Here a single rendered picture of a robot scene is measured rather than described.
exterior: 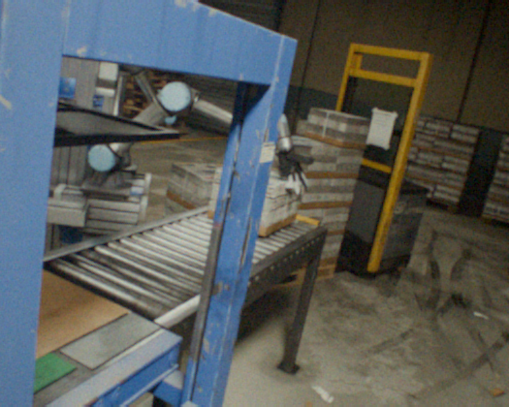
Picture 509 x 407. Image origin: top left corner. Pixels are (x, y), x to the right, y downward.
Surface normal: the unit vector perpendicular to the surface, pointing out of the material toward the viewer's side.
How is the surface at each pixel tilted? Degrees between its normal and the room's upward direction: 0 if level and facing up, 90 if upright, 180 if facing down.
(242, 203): 90
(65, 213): 90
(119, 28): 90
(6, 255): 90
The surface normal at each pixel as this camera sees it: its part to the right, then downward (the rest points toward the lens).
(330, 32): -0.43, 0.14
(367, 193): -0.73, 0.03
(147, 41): 0.88, 0.28
